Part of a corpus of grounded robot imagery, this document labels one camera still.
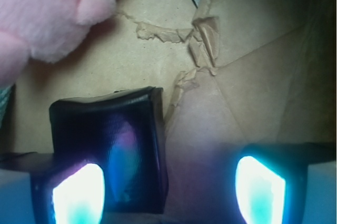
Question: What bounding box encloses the black box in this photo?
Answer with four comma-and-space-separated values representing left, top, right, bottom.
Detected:
49, 86, 169, 213

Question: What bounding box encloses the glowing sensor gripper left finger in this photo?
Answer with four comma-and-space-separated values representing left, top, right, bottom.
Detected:
1, 152, 105, 223

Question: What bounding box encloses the teal knitted cloth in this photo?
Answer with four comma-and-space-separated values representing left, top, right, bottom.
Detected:
0, 84, 16, 126

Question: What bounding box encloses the pink plush bunny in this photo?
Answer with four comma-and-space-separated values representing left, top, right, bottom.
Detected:
1, 0, 116, 87

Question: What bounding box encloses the crumpled brown paper bag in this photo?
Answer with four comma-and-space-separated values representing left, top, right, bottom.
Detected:
1, 0, 336, 223

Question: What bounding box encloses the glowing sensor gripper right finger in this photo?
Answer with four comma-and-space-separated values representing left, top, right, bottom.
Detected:
235, 142, 336, 223

